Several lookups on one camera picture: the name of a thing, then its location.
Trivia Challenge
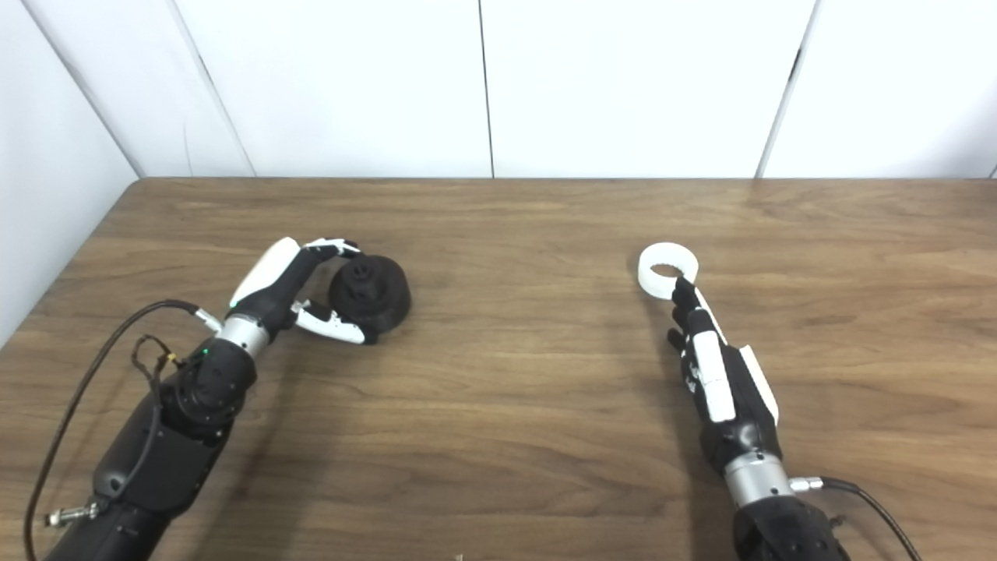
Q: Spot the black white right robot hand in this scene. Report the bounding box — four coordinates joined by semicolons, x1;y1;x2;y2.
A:
667;277;782;476

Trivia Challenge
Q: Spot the white toothed ring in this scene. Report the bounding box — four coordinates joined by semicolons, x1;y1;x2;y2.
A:
638;242;699;300

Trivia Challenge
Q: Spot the round black plastic part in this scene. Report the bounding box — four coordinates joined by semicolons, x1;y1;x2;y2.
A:
328;255;412;337

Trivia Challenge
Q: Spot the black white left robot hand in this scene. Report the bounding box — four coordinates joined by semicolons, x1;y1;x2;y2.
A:
228;237;367;345

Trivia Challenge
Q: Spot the thin left arm wire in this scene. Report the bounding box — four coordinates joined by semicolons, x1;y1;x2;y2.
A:
131;335;188;390

